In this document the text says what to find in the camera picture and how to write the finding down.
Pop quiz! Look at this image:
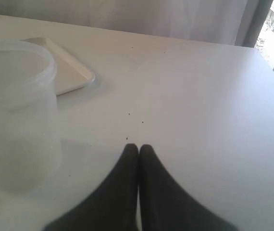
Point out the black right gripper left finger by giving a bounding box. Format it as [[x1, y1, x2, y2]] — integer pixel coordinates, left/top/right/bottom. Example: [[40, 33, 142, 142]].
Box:
[[44, 144, 138, 231]]

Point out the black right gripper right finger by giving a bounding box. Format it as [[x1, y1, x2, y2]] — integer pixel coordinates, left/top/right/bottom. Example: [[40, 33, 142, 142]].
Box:
[[139, 144, 237, 231]]

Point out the translucent plastic tub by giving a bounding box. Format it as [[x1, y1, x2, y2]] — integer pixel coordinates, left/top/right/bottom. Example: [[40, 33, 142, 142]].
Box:
[[0, 41, 62, 194]]

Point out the white foam tray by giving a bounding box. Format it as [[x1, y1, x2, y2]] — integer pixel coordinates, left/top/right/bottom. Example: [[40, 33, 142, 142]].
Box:
[[25, 37, 96, 96]]

